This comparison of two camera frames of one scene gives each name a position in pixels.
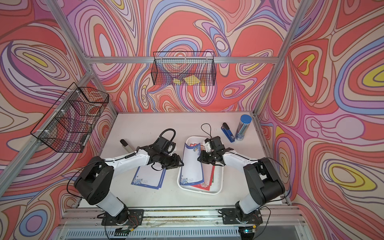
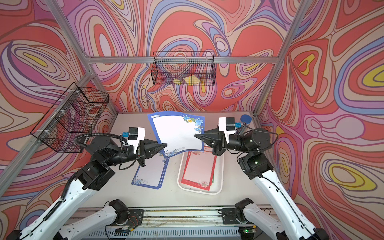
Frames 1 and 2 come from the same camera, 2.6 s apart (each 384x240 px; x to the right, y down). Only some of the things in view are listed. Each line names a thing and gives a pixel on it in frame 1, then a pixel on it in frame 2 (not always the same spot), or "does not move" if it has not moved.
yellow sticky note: (192, 80) does not move
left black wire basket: (68, 124) does not move
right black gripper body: (208, 157) -> (221, 146)
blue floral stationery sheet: (146, 176) does not move
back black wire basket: (183, 68) does not move
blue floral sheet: (191, 171) -> (177, 130)
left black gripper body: (169, 161) -> (138, 156)
